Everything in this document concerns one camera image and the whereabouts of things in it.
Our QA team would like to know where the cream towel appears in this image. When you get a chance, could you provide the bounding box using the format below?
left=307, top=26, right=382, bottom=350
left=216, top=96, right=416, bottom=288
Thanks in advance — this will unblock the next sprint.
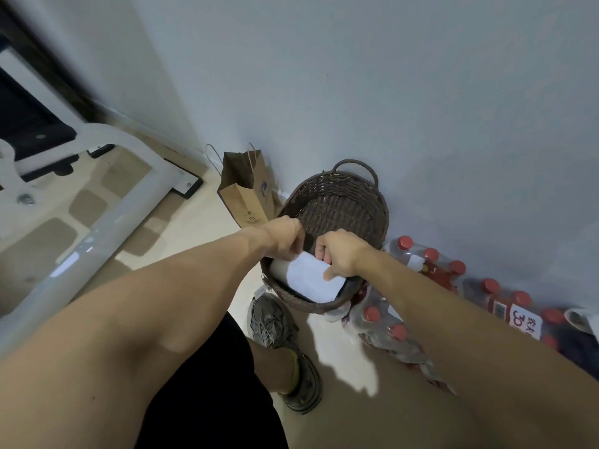
left=563, top=307, right=599, bottom=336

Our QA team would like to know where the person's right hand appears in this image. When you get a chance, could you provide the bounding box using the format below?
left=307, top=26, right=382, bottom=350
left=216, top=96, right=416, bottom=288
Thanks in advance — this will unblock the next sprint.
left=314, top=228, right=376, bottom=282

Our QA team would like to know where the white towel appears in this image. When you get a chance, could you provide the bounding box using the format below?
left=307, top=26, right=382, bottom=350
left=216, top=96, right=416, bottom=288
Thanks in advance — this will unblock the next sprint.
left=271, top=251, right=347, bottom=304

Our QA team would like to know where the brown paper bag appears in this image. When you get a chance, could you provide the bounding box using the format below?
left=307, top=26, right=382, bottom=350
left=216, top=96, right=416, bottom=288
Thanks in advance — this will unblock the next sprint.
left=204, top=143, right=281, bottom=229

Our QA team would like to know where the black equipment pad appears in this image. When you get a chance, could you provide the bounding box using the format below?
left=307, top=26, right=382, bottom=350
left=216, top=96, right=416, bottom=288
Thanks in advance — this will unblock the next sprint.
left=0, top=65, right=115, bottom=178

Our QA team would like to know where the white metal equipment frame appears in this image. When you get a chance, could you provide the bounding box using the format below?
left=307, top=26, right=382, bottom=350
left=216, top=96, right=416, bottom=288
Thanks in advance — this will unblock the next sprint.
left=0, top=46, right=205, bottom=359

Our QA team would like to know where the person's right forearm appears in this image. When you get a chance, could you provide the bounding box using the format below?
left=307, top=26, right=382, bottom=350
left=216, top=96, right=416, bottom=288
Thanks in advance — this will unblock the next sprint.
left=364, top=252, right=599, bottom=449

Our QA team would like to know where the dark brown wicker basket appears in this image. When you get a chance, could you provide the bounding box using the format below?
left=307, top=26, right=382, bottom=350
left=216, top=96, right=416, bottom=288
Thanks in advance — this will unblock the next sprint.
left=260, top=158, right=390, bottom=316

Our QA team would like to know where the person's left forearm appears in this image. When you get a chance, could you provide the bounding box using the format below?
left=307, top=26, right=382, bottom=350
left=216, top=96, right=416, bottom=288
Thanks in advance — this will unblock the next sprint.
left=0, top=226, right=281, bottom=449

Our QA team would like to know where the person's left hand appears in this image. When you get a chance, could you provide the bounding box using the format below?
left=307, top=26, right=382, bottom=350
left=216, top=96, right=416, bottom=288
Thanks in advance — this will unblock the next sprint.
left=252, top=215, right=306, bottom=261

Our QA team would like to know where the person's left grey shoe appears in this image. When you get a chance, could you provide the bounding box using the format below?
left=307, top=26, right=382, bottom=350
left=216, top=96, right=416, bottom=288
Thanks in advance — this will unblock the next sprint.
left=248, top=294, right=324, bottom=415

